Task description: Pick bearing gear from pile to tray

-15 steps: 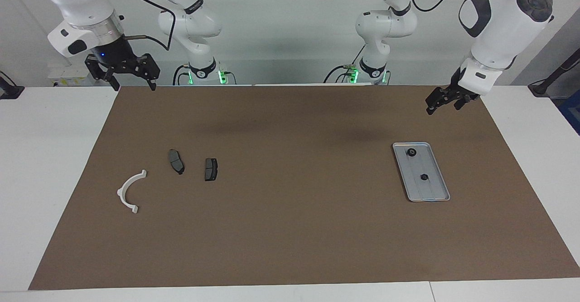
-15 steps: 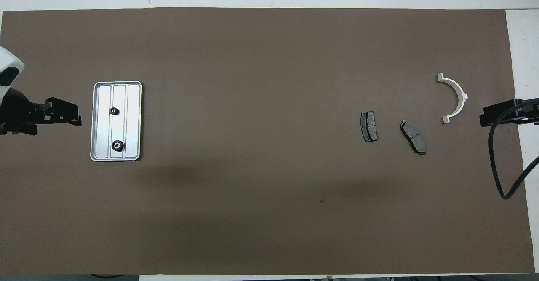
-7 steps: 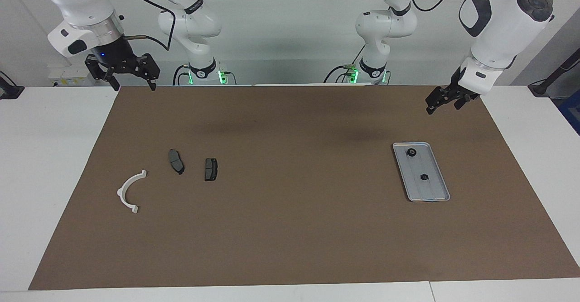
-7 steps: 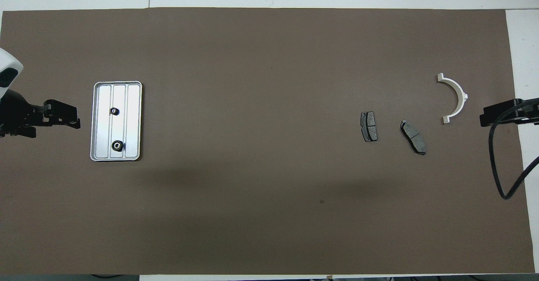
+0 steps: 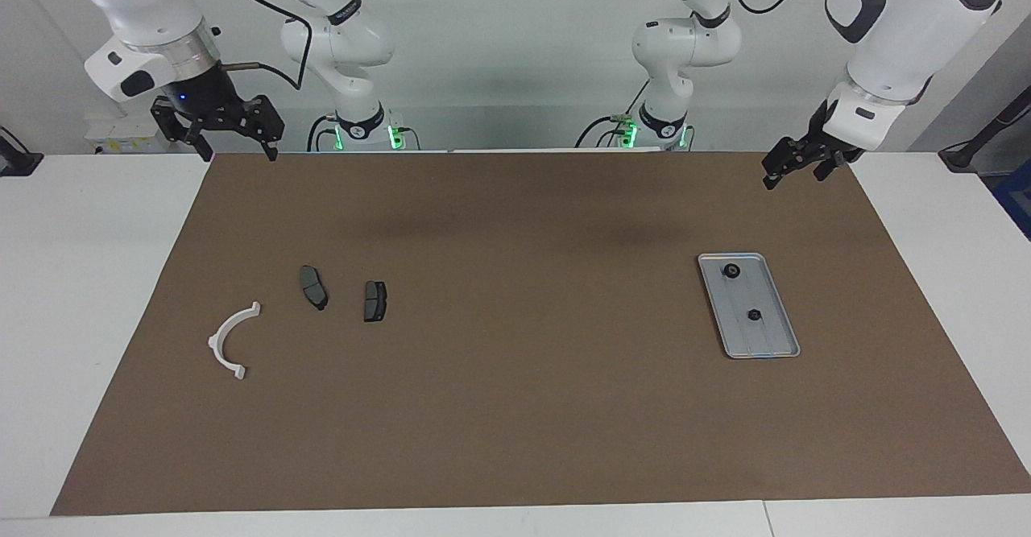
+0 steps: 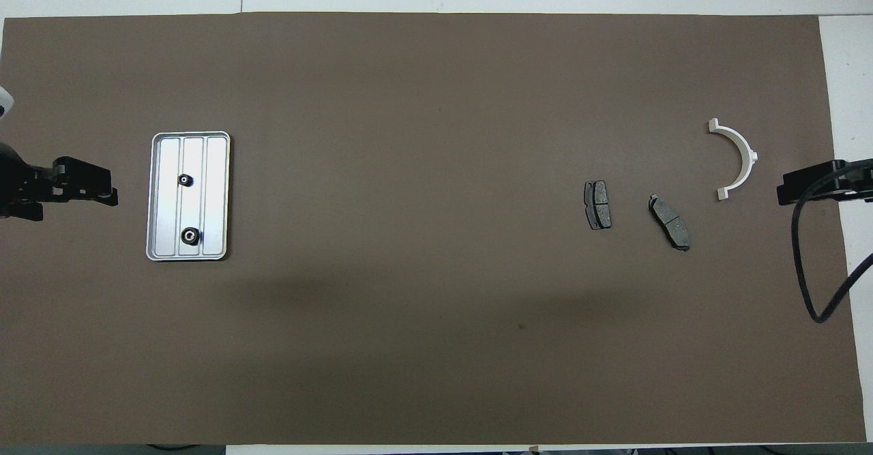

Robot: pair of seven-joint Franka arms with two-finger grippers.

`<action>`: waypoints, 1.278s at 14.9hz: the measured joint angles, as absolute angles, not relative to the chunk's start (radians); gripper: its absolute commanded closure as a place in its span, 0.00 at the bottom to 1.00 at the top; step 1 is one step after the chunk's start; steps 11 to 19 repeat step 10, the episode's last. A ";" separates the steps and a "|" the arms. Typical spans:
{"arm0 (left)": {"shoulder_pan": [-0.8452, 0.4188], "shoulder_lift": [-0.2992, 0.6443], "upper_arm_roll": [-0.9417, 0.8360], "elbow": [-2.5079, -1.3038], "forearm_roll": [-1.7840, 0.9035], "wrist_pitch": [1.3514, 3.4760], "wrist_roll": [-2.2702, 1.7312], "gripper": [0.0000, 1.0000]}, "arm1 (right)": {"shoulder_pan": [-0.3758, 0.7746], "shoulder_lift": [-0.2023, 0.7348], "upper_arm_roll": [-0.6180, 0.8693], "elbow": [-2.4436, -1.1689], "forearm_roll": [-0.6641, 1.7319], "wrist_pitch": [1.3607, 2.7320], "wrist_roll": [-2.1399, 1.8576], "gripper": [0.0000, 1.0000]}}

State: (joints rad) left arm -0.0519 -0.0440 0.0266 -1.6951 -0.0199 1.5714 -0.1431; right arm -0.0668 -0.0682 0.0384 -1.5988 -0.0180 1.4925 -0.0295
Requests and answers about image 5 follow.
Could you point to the white power strip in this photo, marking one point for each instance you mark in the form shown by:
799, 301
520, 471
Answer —
121, 130

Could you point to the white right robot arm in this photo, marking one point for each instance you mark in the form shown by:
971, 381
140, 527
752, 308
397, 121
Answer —
137, 6

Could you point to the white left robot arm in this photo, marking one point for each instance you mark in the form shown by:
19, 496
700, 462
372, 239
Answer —
910, 30

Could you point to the black clamp mount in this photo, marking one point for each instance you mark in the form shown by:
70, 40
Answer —
16, 159

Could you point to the blue crate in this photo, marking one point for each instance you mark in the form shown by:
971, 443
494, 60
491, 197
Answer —
1016, 199

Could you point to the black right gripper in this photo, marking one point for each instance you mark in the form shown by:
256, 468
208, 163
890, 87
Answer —
209, 101

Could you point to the large black bearing gear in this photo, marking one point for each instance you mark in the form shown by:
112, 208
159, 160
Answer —
732, 271

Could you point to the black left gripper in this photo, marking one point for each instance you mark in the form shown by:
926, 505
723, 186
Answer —
820, 146

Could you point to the brown table mat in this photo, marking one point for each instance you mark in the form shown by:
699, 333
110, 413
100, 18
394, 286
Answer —
515, 408

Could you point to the white curved plastic bracket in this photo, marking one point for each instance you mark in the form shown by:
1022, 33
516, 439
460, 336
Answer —
213, 344

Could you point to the dark rectangular brake pad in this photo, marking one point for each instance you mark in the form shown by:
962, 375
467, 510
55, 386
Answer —
374, 302

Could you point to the dark elongated brake pad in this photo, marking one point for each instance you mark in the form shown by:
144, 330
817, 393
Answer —
312, 287

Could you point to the silver metal tray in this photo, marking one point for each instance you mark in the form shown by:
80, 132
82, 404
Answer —
765, 340

